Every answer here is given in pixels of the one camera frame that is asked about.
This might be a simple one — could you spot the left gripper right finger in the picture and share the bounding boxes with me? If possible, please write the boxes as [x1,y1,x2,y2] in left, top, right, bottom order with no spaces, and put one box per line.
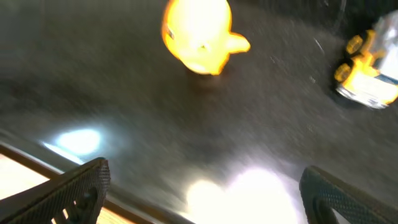
[298,165,398,224]

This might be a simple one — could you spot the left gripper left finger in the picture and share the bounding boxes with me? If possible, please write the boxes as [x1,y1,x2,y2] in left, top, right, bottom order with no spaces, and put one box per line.
[0,157,111,224]

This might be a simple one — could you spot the grey and yellow toy truck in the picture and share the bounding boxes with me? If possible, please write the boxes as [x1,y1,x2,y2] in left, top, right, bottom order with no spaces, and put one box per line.
[333,10,398,110]

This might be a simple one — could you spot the orange rubber dinosaur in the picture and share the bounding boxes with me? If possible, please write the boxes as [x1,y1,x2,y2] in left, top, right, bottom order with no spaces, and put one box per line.
[160,0,252,77]

